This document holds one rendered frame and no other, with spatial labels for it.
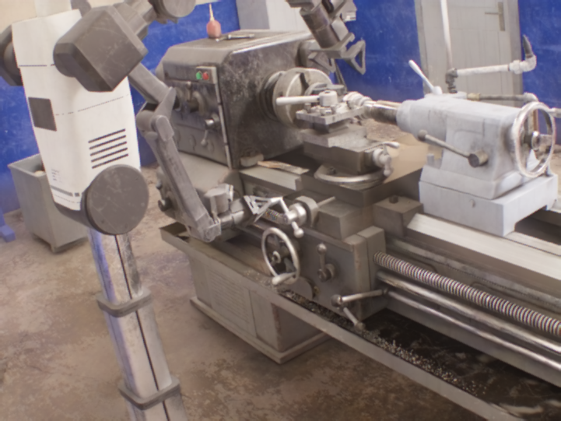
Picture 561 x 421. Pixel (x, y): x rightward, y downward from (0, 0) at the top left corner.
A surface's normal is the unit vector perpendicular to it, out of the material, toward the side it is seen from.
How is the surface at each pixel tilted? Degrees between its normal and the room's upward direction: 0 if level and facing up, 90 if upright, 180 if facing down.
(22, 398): 0
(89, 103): 90
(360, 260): 90
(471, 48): 90
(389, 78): 90
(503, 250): 36
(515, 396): 0
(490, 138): 76
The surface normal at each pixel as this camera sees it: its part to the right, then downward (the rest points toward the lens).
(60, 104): -0.25, 0.40
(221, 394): -0.14, -0.92
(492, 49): -0.81, 0.32
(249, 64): 0.57, 0.23
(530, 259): -0.59, -0.56
